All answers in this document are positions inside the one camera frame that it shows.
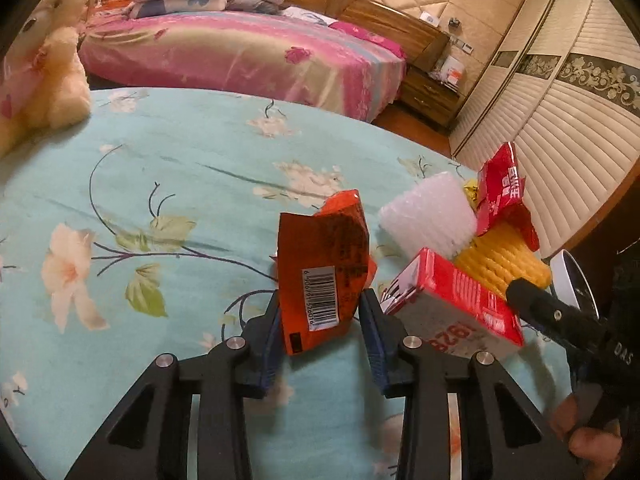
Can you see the white pillow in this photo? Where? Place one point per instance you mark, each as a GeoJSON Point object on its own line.
{"type": "Point", "coordinates": [307, 15]}

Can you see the red snack wrapper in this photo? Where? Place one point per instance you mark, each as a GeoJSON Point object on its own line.
{"type": "Point", "coordinates": [500, 185]}

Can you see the person's right hand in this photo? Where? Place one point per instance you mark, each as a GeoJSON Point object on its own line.
{"type": "Point", "coordinates": [590, 445]}

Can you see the wooden headboard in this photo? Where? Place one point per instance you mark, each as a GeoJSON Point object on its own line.
{"type": "Point", "coordinates": [380, 15]}

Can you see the white paper bag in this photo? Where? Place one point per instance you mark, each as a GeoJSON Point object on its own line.
{"type": "Point", "coordinates": [450, 70]}

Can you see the wooden nightstand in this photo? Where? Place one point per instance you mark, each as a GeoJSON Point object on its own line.
{"type": "Point", "coordinates": [432, 97]}

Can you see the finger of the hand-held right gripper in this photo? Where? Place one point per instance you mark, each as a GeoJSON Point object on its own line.
{"type": "Point", "coordinates": [545, 307]}

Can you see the cream teddy bear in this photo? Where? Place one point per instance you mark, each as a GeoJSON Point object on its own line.
{"type": "Point", "coordinates": [55, 85]}

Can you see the white foam fruit net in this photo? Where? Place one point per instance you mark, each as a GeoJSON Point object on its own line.
{"type": "Point", "coordinates": [425, 215]}

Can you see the red and white box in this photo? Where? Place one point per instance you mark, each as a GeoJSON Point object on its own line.
{"type": "Point", "coordinates": [450, 280]}

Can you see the round white-rimmed trash bin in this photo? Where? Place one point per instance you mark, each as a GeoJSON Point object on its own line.
{"type": "Point", "coordinates": [567, 272]}

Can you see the orange snack wrapper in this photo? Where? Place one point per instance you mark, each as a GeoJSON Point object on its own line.
{"type": "Point", "coordinates": [320, 260]}

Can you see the yellow snack wrapper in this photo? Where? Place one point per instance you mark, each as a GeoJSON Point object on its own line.
{"type": "Point", "coordinates": [471, 192]}

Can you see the yellow foam fruit net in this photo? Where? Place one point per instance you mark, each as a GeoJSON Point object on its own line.
{"type": "Point", "coordinates": [500, 260]}

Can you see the pink floral bed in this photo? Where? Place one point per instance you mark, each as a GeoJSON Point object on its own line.
{"type": "Point", "coordinates": [225, 55]}

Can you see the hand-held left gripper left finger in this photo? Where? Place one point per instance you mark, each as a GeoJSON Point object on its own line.
{"type": "Point", "coordinates": [270, 345]}

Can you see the wall switch panel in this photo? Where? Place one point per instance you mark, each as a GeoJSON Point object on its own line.
{"type": "Point", "coordinates": [466, 49]}

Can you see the pink pillow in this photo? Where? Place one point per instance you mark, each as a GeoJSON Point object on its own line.
{"type": "Point", "coordinates": [370, 37]}

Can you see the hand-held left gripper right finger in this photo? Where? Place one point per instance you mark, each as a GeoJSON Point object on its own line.
{"type": "Point", "coordinates": [375, 340]}

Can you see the louvered sliding wardrobe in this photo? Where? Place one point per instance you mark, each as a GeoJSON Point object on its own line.
{"type": "Point", "coordinates": [560, 110]}

